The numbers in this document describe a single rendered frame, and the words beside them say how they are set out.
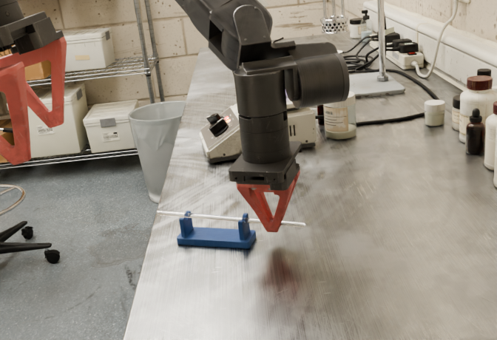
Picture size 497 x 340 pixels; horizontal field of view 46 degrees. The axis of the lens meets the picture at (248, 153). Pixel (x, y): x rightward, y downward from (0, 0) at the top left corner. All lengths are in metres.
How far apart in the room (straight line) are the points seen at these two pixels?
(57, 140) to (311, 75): 2.72
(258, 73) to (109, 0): 2.87
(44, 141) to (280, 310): 2.79
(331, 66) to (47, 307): 1.70
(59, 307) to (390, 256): 1.62
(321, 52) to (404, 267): 0.26
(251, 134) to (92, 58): 2.60
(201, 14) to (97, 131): 2.52
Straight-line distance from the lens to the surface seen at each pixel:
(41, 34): 0.52
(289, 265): 0.70
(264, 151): 0.67
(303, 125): 1.04
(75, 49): 3.25
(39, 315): 2.17
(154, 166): 2.70
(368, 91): 1.38
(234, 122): 1.04
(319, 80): 0.66
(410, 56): 1.61
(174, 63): 3.49
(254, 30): 0.67
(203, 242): 0.76
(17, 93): 0.45
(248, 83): 0.64
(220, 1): 0.70
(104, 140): 3.21
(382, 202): 0.84
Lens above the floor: 1.11
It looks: 20 degrees down
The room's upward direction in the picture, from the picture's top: 6 degrees counter-clockwise
